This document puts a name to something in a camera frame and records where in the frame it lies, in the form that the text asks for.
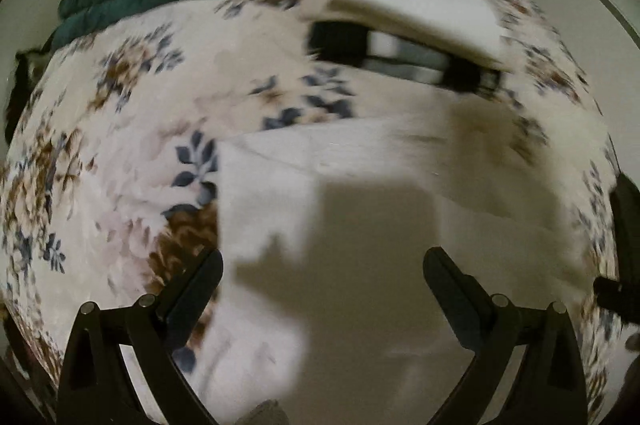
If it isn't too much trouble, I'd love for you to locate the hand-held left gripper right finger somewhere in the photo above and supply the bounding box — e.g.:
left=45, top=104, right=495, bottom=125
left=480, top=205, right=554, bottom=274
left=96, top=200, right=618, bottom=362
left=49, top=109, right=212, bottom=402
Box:
left=422, top=247, right=589, bottom=425

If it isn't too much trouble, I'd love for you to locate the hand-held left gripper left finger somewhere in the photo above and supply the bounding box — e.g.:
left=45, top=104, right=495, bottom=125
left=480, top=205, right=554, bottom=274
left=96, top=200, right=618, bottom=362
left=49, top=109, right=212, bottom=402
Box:
left=56, top=248, right=224, bottom=425

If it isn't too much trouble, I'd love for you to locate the white small garment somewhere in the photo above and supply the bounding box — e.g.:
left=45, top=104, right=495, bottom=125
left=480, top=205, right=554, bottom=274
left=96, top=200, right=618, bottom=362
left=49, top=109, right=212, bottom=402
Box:
left=192, top=112, right=603, bottom=425

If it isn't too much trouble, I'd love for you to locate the floral printed blanket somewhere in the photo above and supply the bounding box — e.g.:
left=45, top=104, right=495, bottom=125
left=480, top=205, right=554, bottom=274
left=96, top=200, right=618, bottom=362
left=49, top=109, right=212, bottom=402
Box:
left=0, top=0, right=623, bottom=425

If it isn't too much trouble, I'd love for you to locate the black and white striped garment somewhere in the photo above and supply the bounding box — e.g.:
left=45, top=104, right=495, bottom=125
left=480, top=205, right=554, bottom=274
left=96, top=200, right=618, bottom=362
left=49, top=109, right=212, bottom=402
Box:
left=306, top=20, right=505, bottom=94

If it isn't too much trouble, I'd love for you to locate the folded white garment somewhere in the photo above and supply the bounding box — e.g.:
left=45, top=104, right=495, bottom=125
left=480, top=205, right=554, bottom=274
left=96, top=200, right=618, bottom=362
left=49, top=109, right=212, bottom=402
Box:
left=300, top=0, right=517, bottom=73

